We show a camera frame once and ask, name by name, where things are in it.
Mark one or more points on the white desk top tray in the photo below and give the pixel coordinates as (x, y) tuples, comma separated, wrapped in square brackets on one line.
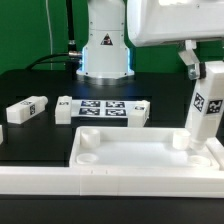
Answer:
[(126, 147)]

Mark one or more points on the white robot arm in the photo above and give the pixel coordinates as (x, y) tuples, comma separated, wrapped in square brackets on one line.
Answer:
[(105, 56)]

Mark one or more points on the white front fence bar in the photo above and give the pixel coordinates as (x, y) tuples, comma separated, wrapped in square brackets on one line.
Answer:
[(105, 181)]

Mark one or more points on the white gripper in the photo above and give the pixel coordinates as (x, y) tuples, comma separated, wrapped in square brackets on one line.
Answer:
[(155, 22)]

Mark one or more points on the white marker base plate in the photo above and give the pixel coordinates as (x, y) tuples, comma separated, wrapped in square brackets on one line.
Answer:
[(136, 112)]

